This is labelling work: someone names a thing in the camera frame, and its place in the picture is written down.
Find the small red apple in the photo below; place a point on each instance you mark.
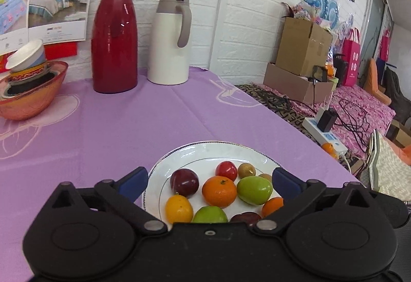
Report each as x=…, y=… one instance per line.
x=226, y=170

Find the dark clothing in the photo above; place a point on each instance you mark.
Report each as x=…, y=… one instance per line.
x=395, y=89

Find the green apple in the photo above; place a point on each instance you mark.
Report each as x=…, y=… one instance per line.
x=209, y=215

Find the pink paper bag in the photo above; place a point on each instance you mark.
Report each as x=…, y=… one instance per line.
x=351, y=57

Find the yellow lemon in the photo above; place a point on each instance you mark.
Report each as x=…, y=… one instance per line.
x=179, y=208

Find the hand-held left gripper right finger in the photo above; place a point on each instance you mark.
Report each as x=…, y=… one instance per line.
x=284, y=184

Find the stack of patterned bowls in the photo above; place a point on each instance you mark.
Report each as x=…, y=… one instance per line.
x=29, y=78

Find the dark red plum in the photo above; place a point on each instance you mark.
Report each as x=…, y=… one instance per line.
x=245, y=217
x=184, y=182

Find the orange with stem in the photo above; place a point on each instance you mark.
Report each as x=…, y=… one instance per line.
x=272, y=206

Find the green mango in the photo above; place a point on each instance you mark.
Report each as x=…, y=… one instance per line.
x=254, y=189

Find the red thermos jug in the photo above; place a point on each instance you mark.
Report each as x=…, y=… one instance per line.
x=114, y=44

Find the brown kiwi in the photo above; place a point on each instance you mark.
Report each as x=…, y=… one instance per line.
x=246, y=170

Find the purple tablecloth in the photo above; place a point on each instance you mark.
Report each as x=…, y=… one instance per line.
x=112, y=127

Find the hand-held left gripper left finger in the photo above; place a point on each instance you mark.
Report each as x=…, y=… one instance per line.
x=135, y=184

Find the grey patterned cushion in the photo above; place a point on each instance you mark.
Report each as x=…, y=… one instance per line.
x=391, y=166

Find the pink floral blanket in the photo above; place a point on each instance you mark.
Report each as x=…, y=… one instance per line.
x=375, y=108

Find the black charger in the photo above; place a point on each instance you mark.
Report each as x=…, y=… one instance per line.
x=327, y=120

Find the white plate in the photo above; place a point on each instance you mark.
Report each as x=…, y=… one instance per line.
x=199, y=156

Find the red paper sheet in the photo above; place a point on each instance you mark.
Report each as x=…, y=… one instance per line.
x=61, y=50

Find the brown patterned blanket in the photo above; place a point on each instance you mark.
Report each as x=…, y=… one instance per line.
x=257, y=92

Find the orange glass bowl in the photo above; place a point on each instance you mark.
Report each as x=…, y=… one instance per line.
x=35, y=102

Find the brown longan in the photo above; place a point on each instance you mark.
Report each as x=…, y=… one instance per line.
x=265, y=177

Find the orange beside power strip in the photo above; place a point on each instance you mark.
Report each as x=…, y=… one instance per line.
x=329, y=149

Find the large orange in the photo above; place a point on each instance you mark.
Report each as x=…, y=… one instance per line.
x=219, y=191

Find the orange cushion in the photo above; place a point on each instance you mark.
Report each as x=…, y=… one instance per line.
x=374, y=82

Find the tall cardboard box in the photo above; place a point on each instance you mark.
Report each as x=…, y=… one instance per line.
x=301, y=44

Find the flat cardboard box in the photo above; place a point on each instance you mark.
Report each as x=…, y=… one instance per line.
x=289, y=82

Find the white power strip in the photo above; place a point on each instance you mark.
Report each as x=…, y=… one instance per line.
x=334, y=139

